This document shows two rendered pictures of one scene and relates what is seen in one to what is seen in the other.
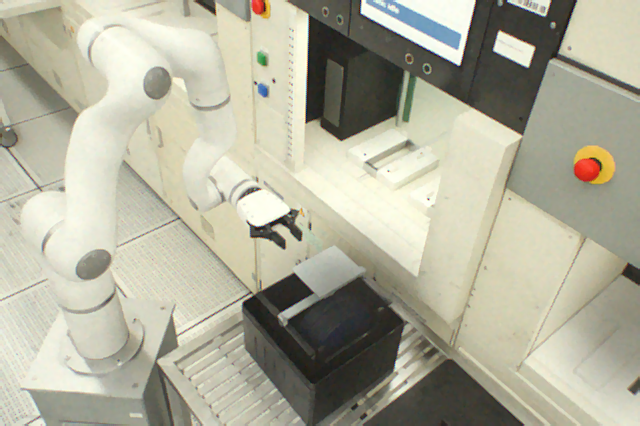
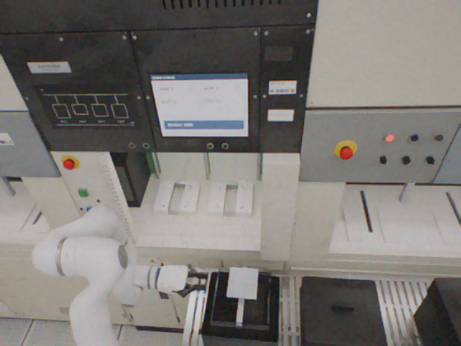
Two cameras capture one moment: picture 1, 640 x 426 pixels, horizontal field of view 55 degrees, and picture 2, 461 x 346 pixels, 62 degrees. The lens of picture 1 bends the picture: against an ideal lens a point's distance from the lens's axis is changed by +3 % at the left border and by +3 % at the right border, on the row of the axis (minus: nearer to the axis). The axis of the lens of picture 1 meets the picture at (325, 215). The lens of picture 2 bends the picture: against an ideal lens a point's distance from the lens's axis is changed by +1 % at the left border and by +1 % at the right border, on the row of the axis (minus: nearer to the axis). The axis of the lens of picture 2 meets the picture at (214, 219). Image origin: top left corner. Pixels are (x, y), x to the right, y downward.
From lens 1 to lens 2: 0.59 m
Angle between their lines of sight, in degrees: 26
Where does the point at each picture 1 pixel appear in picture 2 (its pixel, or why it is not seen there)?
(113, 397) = not seen: outside the picture
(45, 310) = not seen: outside the picture
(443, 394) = (318, 294)
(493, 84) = (272, 136)
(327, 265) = (239, 280)
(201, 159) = (126, 278)
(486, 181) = (292, 184)
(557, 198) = (329, 172)
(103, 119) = (99, 302)
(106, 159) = (108, 323)
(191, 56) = (109, 225)
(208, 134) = not seen: hidden behind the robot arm
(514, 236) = (309, 201)
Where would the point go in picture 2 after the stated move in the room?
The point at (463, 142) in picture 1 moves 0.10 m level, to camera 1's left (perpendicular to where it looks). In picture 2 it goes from (272, 173) to (250, 187)
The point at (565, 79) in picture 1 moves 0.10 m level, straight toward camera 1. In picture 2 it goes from (318, 118) to (335, 136)
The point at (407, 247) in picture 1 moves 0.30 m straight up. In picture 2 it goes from (233, 239) to (230, 190)
